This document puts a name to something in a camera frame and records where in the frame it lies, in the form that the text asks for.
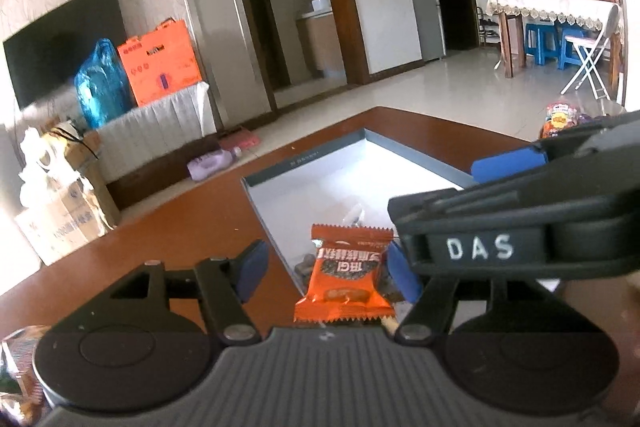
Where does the small orange snack packet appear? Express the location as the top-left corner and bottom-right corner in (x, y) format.
(294, 223), (395, 323)

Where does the clear bag of nuts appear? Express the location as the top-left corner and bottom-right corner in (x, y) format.
(294, 205), (394, 303)

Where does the colourful snack bag on floor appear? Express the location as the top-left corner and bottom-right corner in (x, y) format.
(539, 101), (591, 139)

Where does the purple detergent bottle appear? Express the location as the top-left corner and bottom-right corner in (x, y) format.
(186, 146), (242, 182)

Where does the grey blue cardboard box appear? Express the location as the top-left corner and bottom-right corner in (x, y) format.
(242, 128), (474, 295)

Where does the blue plastic stool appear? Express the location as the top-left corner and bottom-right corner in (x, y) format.
(524, 23), (561, 66)

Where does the red floor mat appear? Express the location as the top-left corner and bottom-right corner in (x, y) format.
(218, 127), (260, 152)

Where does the white cloth covered cabinet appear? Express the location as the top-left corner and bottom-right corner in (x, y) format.
(98, 81), (219, 210)

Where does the white folding chair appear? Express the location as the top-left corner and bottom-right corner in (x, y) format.
(560, 2), (620, 101)

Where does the brown cardboard carton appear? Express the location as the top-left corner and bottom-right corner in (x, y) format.
(15, 176), (120, 265)

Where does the lace cloth dining table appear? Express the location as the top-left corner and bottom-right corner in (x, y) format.
(486, 0), (625, 86)

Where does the small cardboard box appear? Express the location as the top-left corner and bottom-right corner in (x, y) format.
(42, 121), (102, 170)

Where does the white plastic bags pile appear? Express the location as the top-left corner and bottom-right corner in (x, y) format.
(20, 127), (62, 208)

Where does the wooden kitchen cabinet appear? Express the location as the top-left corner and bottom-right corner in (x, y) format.
(296, 11), (345, 78)

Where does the green chips bag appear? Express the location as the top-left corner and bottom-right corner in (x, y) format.
(1, 325), (50, 426)

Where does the blue plastic bag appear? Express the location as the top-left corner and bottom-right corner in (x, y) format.
(74, 38), (134, 129)

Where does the orange paper shopping bag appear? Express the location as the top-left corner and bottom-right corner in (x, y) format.
(117, 18), (203, 106)

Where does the black wall television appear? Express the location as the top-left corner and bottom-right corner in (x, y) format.
(3, 0), (127, 109)

